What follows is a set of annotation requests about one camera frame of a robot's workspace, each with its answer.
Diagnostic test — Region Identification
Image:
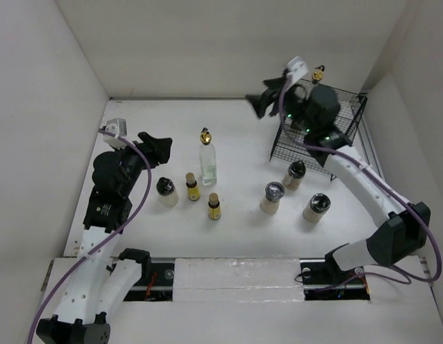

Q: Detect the brown spice jar black cap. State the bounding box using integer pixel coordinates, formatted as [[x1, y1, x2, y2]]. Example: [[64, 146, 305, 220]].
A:
[[282, 161, 307, 191]]

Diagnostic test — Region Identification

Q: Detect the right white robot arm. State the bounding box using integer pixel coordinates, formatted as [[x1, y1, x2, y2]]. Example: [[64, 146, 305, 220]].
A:
[[245, 75, 433, 284]]

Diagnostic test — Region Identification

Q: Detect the small yellow bottle cork cap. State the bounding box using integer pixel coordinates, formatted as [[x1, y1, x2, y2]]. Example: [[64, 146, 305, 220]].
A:
[[185, 172, 201, 201], [208, 193, 221, 221]]

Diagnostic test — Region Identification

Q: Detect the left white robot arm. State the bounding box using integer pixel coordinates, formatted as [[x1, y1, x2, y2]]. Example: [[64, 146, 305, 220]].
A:
[[27, 129, 173, 343]]

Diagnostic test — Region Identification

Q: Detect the glass bottle with dark liquid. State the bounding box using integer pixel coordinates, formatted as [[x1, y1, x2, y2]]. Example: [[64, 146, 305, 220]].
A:
[[311, 64, 325, 85]]

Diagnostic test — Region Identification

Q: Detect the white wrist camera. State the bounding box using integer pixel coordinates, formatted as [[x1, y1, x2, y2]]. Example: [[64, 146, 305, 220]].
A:
[[286, 56, 308, 85], [101, 118, 127, 150]]

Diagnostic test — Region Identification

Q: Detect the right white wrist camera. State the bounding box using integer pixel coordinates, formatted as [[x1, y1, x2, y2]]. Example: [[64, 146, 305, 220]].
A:
[[286, 56, 308, 85]]

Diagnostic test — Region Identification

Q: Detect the white spice jar black cap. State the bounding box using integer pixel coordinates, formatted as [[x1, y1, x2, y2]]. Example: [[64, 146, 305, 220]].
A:
[[156, 177, 179, 207]]

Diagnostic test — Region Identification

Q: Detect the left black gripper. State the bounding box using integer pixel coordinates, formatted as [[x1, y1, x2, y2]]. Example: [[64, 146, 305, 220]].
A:
[[113, 132, 171, 196]]

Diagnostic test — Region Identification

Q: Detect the black metal rail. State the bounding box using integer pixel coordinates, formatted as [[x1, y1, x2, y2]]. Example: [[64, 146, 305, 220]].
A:
[[125, 258, 370, 303]]

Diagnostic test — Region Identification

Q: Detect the clear glass oil bottle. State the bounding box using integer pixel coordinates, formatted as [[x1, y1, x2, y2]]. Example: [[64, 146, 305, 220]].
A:
[[199, 128, 217, 186]]

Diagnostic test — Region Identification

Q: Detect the spice jar black lid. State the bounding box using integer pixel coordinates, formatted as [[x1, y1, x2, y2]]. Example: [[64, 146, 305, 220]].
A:
[[303, 193, 331, 223]]

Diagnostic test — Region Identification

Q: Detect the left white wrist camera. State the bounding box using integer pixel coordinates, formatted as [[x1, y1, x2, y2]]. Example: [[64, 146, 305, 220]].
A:
[[101, 118, 127, 150]]

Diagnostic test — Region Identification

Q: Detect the spice jar silver lid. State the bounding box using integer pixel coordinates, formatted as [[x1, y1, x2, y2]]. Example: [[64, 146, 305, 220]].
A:
[[260, 181, 285, 215]]

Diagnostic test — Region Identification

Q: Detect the black wire basket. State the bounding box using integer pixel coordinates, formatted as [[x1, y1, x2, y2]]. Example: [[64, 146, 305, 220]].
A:
[[270, 80, 367, 180]]

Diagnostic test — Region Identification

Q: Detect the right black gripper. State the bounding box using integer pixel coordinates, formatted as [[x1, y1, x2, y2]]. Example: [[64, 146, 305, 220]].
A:
[[247, 76, 318, 134]]

